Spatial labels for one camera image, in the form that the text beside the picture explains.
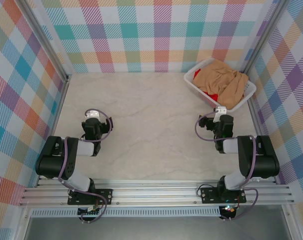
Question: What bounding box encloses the tan printed t-shirt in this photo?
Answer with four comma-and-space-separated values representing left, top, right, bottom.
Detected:
192, 59, 249, 107

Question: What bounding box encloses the red bear print t-shirt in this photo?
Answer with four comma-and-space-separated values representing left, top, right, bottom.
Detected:
193, 69, 220, 103

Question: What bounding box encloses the white plastic basket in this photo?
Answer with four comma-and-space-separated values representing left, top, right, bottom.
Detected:
183, 59, 257, 113

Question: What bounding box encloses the grey metal panel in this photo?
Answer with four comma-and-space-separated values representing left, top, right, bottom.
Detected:
23, 216, 292, 240

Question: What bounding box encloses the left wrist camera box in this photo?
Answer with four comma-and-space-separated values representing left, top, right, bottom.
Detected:
84, 110, 100, 120

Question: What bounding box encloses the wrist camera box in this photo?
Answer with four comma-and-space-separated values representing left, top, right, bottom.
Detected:
84, 110, 100, 120
213, 106, 228, 123

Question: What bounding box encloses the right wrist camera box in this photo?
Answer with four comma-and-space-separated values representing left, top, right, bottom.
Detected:
213, 106, 228, 123

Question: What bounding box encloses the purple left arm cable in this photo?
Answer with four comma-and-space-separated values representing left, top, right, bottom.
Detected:
57, 108, 114, 225

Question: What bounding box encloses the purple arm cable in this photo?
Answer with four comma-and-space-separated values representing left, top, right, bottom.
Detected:
194, 111, 259, 221
57, 108, 114, 225

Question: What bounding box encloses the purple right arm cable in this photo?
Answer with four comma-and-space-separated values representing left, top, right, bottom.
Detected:
194, 111, 259, 221

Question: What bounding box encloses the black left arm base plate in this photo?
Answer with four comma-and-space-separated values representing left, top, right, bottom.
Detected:
67, 188, 114, 206

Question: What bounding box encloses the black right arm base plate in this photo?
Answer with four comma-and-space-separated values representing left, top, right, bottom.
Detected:
200, 187, 247, 204

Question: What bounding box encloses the aluminium mounting rail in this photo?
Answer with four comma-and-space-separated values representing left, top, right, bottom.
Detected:
18, 177, 295, 207

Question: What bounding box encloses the white slotted cable duct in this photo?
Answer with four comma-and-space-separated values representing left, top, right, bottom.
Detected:
31, 209, 221, 218

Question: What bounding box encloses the aluminium corner post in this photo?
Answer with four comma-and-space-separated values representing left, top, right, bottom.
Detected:
241, 0, 290, 74
20, 0, 73, 83

